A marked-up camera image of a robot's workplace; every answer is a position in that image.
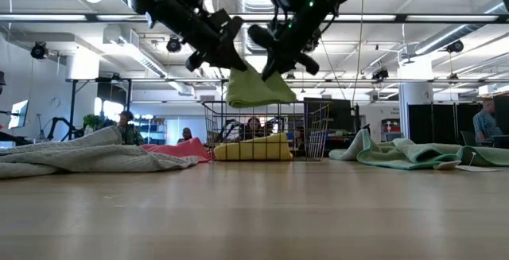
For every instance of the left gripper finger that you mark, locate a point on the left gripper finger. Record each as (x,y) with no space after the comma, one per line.
(232,62)

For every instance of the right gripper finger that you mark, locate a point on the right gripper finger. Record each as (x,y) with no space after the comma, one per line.
(273,67)

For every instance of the lime green microfiber towel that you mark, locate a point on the lime green microfiber towel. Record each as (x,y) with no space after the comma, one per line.
(254,91)

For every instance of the yellow microfiber towel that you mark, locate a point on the yellow microfiber towel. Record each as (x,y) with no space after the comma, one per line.
(254,148)

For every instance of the pink microfiber towel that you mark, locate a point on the pink microfiber towel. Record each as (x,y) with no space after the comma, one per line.
(187,150)

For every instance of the pale mint green towel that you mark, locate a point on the pale mint green towel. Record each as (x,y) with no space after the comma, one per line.
(397,154)

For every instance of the grey waffle weave towel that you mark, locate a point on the grey waffle weave towel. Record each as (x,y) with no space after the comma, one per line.
(79,156)

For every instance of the black background robot arm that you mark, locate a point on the black background robot arm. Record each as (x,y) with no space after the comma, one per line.
(59,123)

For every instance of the black ceiling spotlight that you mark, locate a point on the black ceiling spotlight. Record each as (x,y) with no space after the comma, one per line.
(454,46)
(174,45)
(39,50)

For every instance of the black television screen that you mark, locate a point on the black television screen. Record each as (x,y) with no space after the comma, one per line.
(338,113)

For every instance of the blue storage shelf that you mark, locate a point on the blue storage shelf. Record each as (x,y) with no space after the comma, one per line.
(153,129)

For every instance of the white round column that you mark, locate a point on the white round column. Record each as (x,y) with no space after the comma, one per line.
(415,93)

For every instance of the green background plant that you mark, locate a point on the green background plant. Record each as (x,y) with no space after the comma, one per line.
(93,121)

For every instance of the black background rig stand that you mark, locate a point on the black background rig stand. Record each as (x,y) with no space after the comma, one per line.
(72,109)

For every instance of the computer monitor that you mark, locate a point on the computer monitor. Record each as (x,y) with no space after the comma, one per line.
(19,115)

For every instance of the white towel label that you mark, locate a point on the white towel label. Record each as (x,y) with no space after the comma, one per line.
(477,168)

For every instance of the black partition wall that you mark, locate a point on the black partition wall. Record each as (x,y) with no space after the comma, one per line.
(437,123)

